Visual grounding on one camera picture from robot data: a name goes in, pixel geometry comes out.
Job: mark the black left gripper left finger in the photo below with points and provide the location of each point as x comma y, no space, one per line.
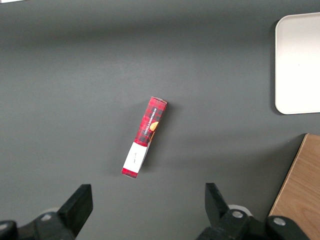
72,212

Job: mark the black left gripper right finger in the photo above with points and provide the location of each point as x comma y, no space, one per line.
215,205

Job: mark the wooden drawer cabinet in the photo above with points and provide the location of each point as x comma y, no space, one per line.
300,190

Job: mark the red tartan shortbread box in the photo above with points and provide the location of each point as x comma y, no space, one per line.
149,122

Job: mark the cream rectangular tray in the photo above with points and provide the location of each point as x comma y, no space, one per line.
297,65

